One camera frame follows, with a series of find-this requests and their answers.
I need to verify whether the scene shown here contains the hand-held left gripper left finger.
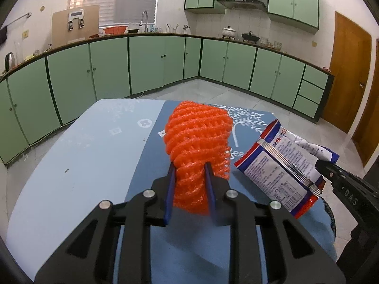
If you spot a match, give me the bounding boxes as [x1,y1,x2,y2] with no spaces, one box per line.
[34,162,178,284]

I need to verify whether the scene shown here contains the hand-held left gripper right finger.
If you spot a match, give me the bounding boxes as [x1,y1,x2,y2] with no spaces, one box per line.
[204,162,346,284]

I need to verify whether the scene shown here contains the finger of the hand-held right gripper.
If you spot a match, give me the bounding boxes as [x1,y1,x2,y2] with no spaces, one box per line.
[332,180,379,229]
[315,160,379,196]

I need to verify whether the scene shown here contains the white red blue snack packet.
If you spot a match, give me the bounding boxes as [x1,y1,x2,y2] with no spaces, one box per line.
[234,119,341,220]

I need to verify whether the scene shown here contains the orange foam fruit net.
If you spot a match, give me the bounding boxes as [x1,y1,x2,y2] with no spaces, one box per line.
[163,101,233,216]

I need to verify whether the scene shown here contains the plain wooden door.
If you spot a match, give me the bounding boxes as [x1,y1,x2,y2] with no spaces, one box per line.
[351,37,379,167]

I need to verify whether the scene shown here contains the blue printed tablecloth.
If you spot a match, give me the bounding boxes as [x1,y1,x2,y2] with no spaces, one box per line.
[6,98,337,284]

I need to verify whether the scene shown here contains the row of glass jars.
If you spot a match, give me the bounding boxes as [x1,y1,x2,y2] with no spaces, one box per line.
[261,37,282,49]

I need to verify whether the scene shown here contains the green base cabinets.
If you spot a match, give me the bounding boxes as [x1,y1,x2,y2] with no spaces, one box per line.
[0,32,335,166]

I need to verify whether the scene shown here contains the black cooking pot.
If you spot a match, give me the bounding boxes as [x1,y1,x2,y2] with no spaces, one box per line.
[241,31,261,44]

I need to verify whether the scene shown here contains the red basin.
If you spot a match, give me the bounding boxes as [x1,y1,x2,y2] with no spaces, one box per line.
[103,26,128,35]

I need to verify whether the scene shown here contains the metal faucet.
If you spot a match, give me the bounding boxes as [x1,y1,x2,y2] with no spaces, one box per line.
[139,10,149,33]

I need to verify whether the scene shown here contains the range hood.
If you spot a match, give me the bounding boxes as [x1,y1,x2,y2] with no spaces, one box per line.
[216,0,267,13]

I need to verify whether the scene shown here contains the wooden board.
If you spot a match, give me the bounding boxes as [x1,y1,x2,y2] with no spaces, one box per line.
[52,5,100,47]

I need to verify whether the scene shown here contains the window with blinds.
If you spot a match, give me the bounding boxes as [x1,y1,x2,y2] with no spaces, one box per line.
[67,0,159,28]

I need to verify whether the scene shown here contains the tall steel kettle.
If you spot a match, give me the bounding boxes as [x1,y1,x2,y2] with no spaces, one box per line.
[4,52,17,73]

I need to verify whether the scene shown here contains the metal towel bar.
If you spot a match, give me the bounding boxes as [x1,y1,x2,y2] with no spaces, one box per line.
[5,12,32,26]

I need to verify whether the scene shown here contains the wooden door with handle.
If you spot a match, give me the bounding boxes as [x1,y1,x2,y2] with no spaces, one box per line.
[321,11,372,134]

